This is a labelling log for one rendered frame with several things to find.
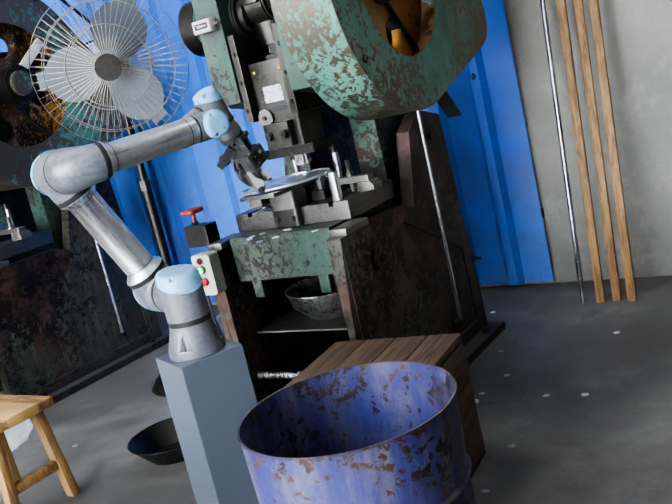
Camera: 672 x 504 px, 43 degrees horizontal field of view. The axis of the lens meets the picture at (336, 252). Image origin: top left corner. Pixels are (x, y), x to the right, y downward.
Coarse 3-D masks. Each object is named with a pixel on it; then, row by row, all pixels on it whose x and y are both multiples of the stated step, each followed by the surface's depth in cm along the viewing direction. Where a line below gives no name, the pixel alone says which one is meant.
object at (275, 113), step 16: (256, 64) 271; (272, 64) 268; (256, 80) 272; (272, 80) 269; (256, 96) 274; (272, 96) 271; (272, 112) 273; (288, 112) 270; (304, 112) 271; (272, 128) 271; (288, 128) 268; (304, 128) 270; (320, 128) 278; (272, 144) 273; (288, 144) 269
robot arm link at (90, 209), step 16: (32, 176) 218; (48, 192) 217; (80, 192) 218; (96, 192) 223; (64, 208) 219; (80, 208) 220; (96, 208) 222; (96, 224) 222; (112, 224) 224; (96, 240) 226; (112, 240) 225; (128, 240) 227; (112, 256) 228; (128, 256) 227; (144, 256) 230; (128, 272) 230; (144, 272) 229; (144, 288) 230; (144, 304) 236
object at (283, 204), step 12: (312, 180) 272; (276, 192) 256; (288, 192) 267; (300, 192) 270; (276, 204) 270; (288, 204) 268; (300, 204) 269; (276, 216) 272; (288, 216) 269; (300, 216) 269
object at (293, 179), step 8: (320, 168) 281; (328, 168) 275; (288, 176) 287; (296, 176) 275; (304, 176) 271; (312, 176) 268; (320, 176) 264; (272, 184) 270; (280, 184) 267; (288, 184) 258; (296, 184) 259; (248, 192) 272; (256, 192) 262
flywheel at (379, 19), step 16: (368, 0) 246; (384, 0) 249; (400, 0) 263; (416, 0) 272; (432, 0) 270; (384, 16) 253; (400, 16) 262; (416, 16) 271; (432, 16) 273; (384, 32) 252; (400, 32) 261; (416, 32) 270; (400, 48) 260
